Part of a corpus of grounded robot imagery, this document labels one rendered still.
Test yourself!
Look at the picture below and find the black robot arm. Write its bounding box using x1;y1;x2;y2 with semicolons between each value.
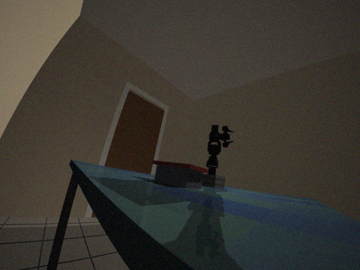
206;125;230;175

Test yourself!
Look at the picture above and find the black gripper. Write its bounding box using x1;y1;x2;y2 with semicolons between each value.
219;126;234;148

